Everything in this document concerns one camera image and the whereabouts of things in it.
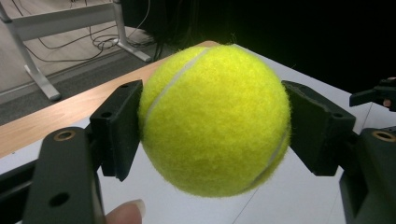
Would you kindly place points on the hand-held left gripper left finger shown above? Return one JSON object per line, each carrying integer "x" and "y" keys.
{"x": 116, "y": 130}

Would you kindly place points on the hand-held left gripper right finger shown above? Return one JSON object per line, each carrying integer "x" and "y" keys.
{"x": 320, "y": 133}

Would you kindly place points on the yellow tennis ball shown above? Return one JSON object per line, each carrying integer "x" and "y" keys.
{"x": 214, "y": 121}

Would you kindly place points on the wooden table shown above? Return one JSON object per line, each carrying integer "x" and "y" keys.
{"x": 56, "y": 115}

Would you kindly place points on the black curtain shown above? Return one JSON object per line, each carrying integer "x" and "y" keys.
{"x": 295, "y": 31}

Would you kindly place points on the white metal stand frame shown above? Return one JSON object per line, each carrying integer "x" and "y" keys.
{"x": 34, "y": 21}

